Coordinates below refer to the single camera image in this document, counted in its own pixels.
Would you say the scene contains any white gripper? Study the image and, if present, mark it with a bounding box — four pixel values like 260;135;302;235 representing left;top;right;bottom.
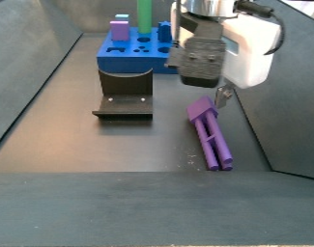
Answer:
171;1;282;109

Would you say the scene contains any purple three prong object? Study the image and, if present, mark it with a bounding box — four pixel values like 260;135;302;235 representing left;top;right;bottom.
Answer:
187;96;232;171

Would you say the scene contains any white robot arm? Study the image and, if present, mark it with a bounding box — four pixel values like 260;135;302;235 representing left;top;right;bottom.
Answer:
165;0;286;108

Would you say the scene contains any black curved fixture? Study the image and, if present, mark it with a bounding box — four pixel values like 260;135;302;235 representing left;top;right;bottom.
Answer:
92;69;153;120

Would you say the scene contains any blue shape sorter block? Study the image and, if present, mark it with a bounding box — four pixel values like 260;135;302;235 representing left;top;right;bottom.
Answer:
96;27;177;74

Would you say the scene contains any dark blue star peg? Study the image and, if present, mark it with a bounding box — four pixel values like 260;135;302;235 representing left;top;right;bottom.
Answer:
157;21;172;42

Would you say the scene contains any pink rectangular block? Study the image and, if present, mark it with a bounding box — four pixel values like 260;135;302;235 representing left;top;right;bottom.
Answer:
110;20;129;41

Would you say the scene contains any green cylinder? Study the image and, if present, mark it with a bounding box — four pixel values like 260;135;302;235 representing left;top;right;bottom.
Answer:
137;0;153;34

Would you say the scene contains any light blue rectangular block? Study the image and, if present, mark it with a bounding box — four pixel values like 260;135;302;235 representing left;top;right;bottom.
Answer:
116;14;129;21

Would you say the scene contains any black cable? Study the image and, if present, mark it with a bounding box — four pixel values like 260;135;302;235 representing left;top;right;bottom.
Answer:
235;0;286;56

